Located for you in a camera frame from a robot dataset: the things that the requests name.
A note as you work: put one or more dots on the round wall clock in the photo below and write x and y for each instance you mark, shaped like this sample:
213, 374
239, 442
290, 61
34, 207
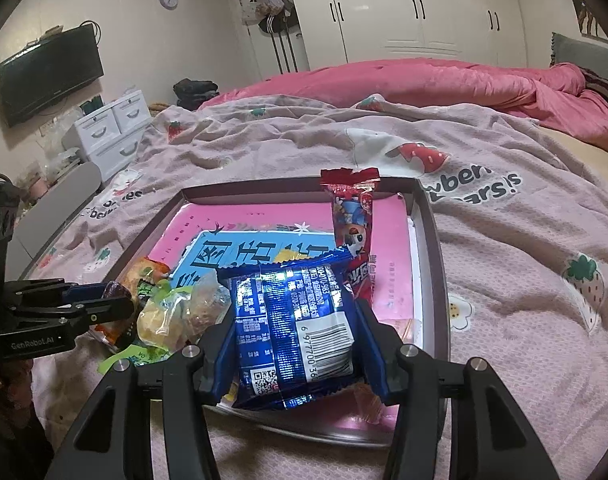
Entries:
168, 0

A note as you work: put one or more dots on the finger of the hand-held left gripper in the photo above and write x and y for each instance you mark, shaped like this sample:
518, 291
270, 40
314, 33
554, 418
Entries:
58, 292
83, 316

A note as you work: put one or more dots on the orange biscuit packet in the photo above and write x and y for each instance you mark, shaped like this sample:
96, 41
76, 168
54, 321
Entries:
148, 270

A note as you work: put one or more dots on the hanging dark clothes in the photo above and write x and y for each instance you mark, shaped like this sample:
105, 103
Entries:
279, 15

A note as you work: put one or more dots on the tree wall poster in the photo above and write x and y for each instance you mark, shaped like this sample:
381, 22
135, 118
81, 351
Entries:
586, 17

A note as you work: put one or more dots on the blue snack packet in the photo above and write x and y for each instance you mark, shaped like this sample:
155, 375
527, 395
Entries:
289, 330

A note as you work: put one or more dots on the strawberry printed blanket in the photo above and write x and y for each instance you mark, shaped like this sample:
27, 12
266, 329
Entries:
509, 260

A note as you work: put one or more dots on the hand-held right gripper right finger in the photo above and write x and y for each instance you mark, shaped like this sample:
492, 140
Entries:
379, 355

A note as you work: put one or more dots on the black wall television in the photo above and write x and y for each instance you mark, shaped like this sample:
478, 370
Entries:
48, 75

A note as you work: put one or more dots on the red snack packet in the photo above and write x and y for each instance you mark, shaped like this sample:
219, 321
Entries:
351, 230

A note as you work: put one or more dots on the person's left hand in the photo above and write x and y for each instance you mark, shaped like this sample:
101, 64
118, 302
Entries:
6, 395

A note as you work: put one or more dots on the bright green label packet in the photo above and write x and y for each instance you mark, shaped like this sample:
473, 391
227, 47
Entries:
128, 360

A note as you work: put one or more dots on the grey padded headboard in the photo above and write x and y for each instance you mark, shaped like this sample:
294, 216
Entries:
579, 50

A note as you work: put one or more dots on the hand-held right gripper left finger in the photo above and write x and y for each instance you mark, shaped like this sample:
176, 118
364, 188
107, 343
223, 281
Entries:
217, 360

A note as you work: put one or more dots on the dark purple shallow box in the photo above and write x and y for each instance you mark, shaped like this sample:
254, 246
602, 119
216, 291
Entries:
434, 270

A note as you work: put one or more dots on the white drawer cabinet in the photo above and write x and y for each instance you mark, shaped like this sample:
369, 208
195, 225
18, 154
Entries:
108, 135

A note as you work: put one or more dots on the white wardrobe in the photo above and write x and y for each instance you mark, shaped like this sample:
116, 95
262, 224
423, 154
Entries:
409, 10

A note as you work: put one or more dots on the clear candy packet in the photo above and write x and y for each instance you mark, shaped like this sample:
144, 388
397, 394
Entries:
208, 305

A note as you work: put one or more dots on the dark striped pillow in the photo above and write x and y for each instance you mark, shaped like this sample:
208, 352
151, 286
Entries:
604, 87

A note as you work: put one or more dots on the pink picture book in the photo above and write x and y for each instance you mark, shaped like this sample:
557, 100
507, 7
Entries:
389, 260

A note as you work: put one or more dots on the yellow jelly packet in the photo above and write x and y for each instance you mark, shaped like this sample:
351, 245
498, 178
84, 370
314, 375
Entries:
161, 320

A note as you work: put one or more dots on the beige bed sheet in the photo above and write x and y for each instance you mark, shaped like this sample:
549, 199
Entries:
584, 145

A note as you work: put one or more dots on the pink quilt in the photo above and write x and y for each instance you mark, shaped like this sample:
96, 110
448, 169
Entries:
409, 80

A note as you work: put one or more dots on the dark clothes pile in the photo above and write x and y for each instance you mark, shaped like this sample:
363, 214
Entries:
196, 92

